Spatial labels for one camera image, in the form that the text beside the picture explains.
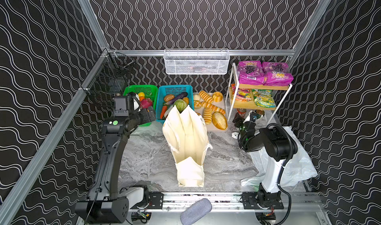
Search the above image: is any orange red snack bag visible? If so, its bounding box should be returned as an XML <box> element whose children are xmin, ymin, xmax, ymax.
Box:
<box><xmin>236</xmin><ymin>88</ymin><xmax>252</xmax><ymax>102</ymax></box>

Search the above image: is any cream canvas tote bag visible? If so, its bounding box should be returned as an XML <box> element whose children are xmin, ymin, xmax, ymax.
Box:
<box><xmin>162</xmin><ymin>106</ymin><xmax>212</xmax><ymax>187</ymax></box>

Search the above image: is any purple snack bag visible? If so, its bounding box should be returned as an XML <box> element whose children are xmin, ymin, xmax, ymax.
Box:
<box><xmin>237</xmin><ymin>61</ymin><xmax>265</xmax><ymax>85</ymax></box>
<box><xmin>262</xmin><ymin>62</ymin><xmax>294</xmax><ymax>86</ymax></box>

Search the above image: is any red soda can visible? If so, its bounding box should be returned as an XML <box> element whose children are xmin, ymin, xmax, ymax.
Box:
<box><xmin>237</xmin><ymin>109</ymin><xmax>247</xmax><ymax>118</ymax></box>

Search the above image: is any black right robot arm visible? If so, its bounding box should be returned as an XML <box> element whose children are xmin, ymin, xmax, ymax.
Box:
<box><xmin>233</xmin><ymin>112</ymin><xmax>298</xmax><ymax>209</ymax></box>

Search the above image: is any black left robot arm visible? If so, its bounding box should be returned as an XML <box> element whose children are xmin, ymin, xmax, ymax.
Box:
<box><xmin>75</xmin><ymin>92</ymin><xmax>155</xmax><ymax>224</ymax></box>

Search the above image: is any pink dragon fruit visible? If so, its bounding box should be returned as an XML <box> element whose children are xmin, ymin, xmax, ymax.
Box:
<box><xmin>140</xmin><ymin>98</ymin><xmax>153</xmax><ymax>109</ymax></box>

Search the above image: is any green white can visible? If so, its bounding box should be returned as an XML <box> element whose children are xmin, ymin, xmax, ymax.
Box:
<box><xmin>256</xmin><ymin>110</ymin><xmax>265</xmax><ymax>116</ymax></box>

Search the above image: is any orange carrot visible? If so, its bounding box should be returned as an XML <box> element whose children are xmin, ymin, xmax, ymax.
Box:
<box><xmin>160</xmin><ymin>105</ymin><xmax>168</xmax><ymax>120</ymax></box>

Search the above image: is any green plastic basket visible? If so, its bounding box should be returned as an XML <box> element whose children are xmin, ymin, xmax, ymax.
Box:
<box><xmin>116</xmin><ymin>85</ymin><xmax>158</xmax><ymax>129</ymax></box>

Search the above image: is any oval golden bread loaf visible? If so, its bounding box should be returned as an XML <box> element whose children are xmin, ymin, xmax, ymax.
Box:
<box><xmin>212</xmin><ymin>112</ymin><xmax>228</xmax><ymax>130</ymax></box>

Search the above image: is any teal plastic basket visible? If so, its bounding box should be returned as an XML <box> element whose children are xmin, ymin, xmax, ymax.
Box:
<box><xmin>155</xmin><ymin>85</ymin><xmax>194</xmax><ymax>124</ymax></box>

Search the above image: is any green yellow snack bag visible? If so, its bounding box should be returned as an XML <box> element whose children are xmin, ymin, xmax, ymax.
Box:
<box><xmin>252</xmin><ymin>89</ymin><xmax>276</xmax><ymax>109</ymax></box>

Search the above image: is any green cabbage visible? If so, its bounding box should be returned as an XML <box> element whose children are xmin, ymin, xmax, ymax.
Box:
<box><xmin>174</xmin><ymin>99</ymin><xmax>188</xmax><ymax>113</ymax></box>

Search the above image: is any white wooden two-tier shelf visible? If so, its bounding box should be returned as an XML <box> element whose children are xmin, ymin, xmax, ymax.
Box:
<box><xmin>224</xmin><ymin>63</ymin><xmax>293</xmax><ymax>124</ymax></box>

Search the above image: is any beige bread tray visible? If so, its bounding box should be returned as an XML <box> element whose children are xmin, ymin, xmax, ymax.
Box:
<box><xmin>193</xmin><ymin>91</ymin><xmax>228</xmax><ymax>132</ymax></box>

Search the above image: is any striped bread roll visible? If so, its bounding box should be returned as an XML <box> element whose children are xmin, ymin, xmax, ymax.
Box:
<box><xmin>202</xmin><ymin>107</ymin><xmax>213</xmax><ymax>125</ymax></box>

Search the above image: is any purple eggplant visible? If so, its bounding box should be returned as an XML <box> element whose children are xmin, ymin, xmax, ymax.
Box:
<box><xmin>166</xmin><ymin>92</ymin><xmax>188</xmax><ymax>106</ymax></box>

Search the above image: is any pumpkin shaped bread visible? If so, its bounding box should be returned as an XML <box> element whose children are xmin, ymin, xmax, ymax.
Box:
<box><xmin>212</xmin><ymin>92</ymin><xmax>224</xmax><ymax>103</ymax></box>

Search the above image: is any white plastic bag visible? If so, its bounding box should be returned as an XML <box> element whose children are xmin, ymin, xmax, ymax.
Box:
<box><xmin>241</xmin><ymin>126</ymin><xmax>318</xmax><ymax>187</ymax></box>

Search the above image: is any grey cloth pad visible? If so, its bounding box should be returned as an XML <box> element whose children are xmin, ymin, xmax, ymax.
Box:
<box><xmin>180</xmin><ymin>198</ymin><xmax>212</xmax><ymax>225</ymax></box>

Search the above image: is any black wire wall basket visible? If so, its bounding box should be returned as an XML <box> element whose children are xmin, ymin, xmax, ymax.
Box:
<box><xmin>85</xmin><ymin>52</ymin><xmax>137</xmax><ymax>109</ymax></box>

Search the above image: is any white wire wall basket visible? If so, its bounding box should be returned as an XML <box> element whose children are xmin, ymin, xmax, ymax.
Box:
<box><xmin>163</xmin><ymin>49</ymin><xmax>230</xmax><ymax>75</ymax></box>

